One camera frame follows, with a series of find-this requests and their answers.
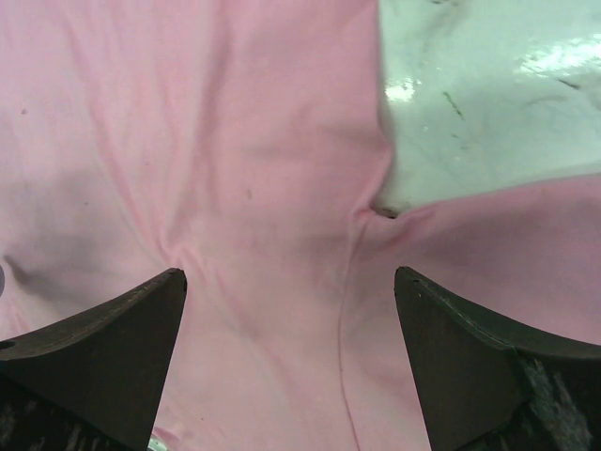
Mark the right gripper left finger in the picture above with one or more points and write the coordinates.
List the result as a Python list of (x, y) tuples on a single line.
[(93, 381)]

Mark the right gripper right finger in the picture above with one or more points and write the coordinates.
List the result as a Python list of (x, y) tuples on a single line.
[(488, 382)]

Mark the pink t-shirt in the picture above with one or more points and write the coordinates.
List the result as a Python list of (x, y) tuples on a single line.
[(289, 156)]

